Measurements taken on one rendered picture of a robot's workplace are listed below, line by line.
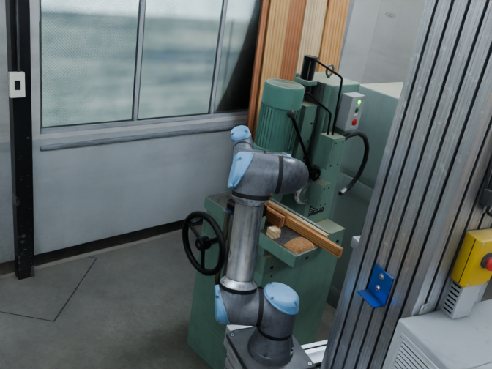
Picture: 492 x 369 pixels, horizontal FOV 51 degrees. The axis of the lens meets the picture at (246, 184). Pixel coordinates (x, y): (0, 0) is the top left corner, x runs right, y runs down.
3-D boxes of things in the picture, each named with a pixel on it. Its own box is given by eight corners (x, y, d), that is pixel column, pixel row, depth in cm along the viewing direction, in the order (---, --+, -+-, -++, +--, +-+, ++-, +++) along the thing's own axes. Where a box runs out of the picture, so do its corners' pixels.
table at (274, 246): (187, 211, 242) (188, 199, 240) (235, 198, 262) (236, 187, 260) (277, 276, 204) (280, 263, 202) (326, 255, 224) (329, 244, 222)
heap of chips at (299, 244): (282, 244, 215) (282, 239, 214) (302, 237, 223) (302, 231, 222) (296, 254, 210) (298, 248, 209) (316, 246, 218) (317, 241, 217)
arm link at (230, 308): (260, 334, 156) (285, 157, 147) (211, 330, 154) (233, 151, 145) (255, 317, 168) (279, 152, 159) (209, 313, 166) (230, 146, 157)
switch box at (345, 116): (334, 127, 237) (342, 93, 230) (347, 124, 243) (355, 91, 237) (345, 131, 233) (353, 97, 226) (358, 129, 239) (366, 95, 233)
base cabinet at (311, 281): (184, 342, 282) (199, 230, 253) (260, 307, 320) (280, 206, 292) (239, 396, 253) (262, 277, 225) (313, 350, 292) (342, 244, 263)
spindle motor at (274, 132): (245, 146, 230) (256, 78, 218) (272, 142, 242) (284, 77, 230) (272, 161, 219) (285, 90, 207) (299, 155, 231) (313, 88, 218)
